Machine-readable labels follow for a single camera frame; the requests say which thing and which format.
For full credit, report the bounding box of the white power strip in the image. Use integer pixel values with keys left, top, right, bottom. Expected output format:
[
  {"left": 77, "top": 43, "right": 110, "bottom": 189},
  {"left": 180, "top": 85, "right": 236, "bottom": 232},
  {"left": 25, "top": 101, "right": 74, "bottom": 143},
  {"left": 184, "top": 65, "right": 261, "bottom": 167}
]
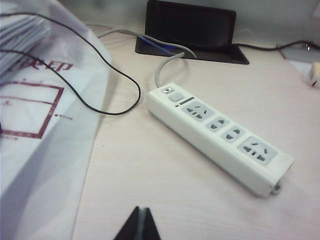
[{"left": 146, "top": 82, "right": 295, "bottom": 199}]

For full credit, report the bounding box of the frosted glass desk partition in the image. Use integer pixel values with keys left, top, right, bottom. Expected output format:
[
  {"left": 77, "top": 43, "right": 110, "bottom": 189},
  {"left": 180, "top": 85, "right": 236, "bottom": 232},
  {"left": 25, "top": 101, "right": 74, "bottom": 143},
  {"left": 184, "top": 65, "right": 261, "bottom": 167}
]
[{"left": 53, "top": 0, "right": 320, "bottom": 47}]

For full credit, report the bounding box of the white paper stack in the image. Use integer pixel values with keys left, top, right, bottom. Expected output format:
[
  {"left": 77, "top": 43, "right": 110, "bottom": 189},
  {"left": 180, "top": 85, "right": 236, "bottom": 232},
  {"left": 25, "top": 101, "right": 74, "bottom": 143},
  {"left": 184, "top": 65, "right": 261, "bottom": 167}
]
[{"left": 0, "top": 12, "right": 53, "bottom": 76}]

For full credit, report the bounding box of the black desk socket box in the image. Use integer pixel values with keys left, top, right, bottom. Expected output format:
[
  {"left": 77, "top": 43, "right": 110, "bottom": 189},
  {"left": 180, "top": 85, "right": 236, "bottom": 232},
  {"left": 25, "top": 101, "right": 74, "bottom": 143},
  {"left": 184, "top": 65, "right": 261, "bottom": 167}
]
[{"left": 134, "top": 0, "right": 251, "bottom": 66}]

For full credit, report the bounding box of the grey flat plate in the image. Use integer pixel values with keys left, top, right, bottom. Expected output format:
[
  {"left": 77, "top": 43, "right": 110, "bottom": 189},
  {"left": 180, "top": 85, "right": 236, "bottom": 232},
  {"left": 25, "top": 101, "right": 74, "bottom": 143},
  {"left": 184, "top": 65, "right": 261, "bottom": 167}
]
[{"left": 276, "top": 44, "right": 320, "bottom": 63}]

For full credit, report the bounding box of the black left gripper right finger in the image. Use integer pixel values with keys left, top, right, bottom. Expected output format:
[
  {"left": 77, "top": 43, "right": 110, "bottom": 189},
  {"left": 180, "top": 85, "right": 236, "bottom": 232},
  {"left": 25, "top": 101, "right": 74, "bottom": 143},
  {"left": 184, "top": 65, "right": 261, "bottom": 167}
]
[{"left": 142, "top": 206, "right": 163, "bottom": 240}]

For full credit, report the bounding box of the grey power strip cord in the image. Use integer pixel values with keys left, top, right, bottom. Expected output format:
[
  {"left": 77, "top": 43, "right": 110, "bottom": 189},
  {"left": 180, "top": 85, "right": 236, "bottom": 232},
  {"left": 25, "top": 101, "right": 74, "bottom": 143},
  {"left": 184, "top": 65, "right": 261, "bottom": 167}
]
[{"left": 154, "top": 51, "right": 186, "bottom": 90}]

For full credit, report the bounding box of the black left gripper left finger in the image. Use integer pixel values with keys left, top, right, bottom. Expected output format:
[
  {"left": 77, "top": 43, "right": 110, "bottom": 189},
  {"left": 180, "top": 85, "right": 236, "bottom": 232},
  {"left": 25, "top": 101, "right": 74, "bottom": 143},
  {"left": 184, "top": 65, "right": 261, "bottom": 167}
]
[{"left": 113, "top": 205, "right": 143, "bottom": 240}]

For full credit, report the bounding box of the thick black cable with connector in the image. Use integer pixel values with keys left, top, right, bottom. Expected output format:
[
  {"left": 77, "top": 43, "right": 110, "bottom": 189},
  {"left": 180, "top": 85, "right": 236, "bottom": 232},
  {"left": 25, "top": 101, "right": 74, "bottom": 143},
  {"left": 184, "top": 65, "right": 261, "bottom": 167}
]
[{"left": 233, "top": 39, "right": 320, "bottom": 53}]

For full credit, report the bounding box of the white plastic bag red print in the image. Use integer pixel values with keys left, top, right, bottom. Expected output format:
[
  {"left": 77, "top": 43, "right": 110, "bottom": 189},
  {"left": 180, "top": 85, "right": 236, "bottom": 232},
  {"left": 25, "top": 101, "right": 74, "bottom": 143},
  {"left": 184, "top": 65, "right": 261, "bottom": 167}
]
[{"left": 0, "top": 0, "right": 113, "bottom": 240}]

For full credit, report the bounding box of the grey cable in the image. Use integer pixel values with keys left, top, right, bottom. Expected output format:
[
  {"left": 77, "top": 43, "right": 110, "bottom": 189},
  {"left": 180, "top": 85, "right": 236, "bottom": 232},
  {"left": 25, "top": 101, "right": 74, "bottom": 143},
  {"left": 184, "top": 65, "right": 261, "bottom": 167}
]
[{"left": 86, "top": 23, "right": 198, "bottom": 59}]

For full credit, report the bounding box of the thin black cable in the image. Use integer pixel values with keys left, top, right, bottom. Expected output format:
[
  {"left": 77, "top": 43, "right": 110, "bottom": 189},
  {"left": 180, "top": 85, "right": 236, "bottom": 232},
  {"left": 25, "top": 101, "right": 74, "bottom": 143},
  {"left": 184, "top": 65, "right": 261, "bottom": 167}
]
[{"left": 0, "top": 11, "right": 142, "bottom": 117}]

